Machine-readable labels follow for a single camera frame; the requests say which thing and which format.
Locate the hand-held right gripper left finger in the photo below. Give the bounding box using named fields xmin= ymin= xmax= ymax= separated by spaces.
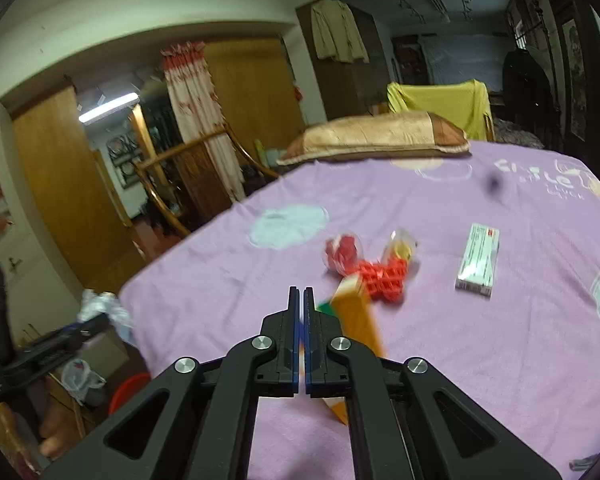
xmin=40 ymin=286 xmax=301 ymax=480

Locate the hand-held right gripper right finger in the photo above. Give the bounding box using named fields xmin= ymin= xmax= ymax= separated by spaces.
xmin=304 ymin=286 xmax=563 ymax=480

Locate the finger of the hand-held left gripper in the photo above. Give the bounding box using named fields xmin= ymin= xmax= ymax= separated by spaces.
xmin=55 ymin=313 xmax=113 ymax=349

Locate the white paper bag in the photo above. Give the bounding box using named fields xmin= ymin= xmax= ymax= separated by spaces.
xmin=77 ymin=289 xmax=133 ymax=346

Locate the orange carton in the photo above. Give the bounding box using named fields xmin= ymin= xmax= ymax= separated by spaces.
xmin=316 ymin=272 xmax=386 ymax=423

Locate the red plastic basket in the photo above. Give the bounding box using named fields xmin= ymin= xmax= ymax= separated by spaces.
xmin=107 ymin=372 xmax=151 ymax=416

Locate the red plastic net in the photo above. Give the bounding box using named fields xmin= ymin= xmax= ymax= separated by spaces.
xmin=355 ymin=259 xmax=408 ymax=305

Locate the clear round plastic container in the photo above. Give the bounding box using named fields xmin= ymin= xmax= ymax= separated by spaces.
xmin=387 ymin=228 xmax=422 ymax=267

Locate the person's left hand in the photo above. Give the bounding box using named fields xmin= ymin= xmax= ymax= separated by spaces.
xmin=39 ymin=392 xmax=82 ymax=461

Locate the white plastic bag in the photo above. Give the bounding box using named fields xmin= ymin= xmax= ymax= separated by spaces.
xmin=62 ymin=360 xmax=106 ymax=402

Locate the clear wrapper with red print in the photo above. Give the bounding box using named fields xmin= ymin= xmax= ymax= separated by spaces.
xmin=324 ymin=232 xmax=363 ymax=277

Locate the wooden door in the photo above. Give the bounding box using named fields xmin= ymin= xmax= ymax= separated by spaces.
xmin=12 ymin=85 xmax=146 ymax=301

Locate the white medicine box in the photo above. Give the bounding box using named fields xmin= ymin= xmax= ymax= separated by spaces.
xmin=454 ymin=222 xmax=501 ymax=298

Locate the curved wooden chair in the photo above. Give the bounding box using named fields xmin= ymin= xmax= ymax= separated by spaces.
xmin=134 ymin=127 xmax=281 ymax=238

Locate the tan floral pillow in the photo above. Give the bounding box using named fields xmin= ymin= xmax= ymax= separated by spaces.
xmin=276 ymin=112 xmax=472 ymax=167

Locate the fluorescent tube light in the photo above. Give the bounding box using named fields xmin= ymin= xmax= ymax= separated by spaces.
xmin=78 ymin=92 xmax=140 ymax=123

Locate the red floral curtain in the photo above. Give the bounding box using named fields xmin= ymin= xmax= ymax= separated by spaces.
xmin=161 ymin=42 xmax=246 ymax=206

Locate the dark wooden wardrobe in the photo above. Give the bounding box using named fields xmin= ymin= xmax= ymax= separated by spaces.
xmin=297 ymin=0 xmax=391 ymax=121

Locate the yellow cloth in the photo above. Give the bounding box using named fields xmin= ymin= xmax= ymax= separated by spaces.
xmin=386 ymin=79 xmax=493 ymax=142

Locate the floral bedding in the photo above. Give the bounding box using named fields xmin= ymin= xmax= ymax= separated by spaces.
xmin=495 ymin=120 xmax=546 ymax=148

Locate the beige hanging jacket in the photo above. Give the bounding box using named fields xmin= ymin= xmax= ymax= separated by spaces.
xmin=310 ymin=0 xmax=370 ymax=64

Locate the white sheet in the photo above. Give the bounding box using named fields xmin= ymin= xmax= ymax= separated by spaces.
xmin=420 ymin=34 xmax=511 ymax=88

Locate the black hanging coat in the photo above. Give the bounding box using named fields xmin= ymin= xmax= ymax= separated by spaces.
xmin=502 ymin=49 xmax=553 ymax=126

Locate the dark framed portrait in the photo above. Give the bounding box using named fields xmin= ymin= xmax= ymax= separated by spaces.
xmin=555 ymin=10 xmax=588 ymax=141

